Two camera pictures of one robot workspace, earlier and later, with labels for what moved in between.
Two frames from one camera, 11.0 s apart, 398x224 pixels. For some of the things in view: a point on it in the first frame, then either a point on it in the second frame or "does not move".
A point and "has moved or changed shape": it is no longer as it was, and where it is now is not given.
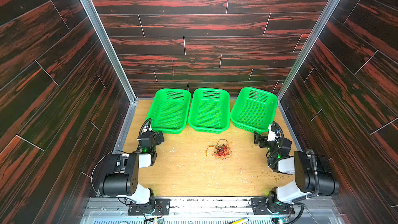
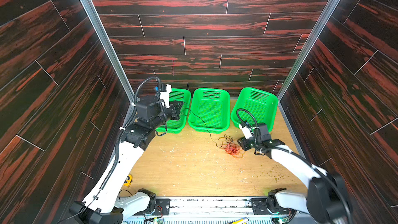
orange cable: (223, 149) has moved or changed shape
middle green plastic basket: (209, 110) does not move
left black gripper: (147, 135) -> (174, 112)
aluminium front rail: (213, 210) does not move
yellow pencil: (240, 221) does not move
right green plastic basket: (254, 110) does not move
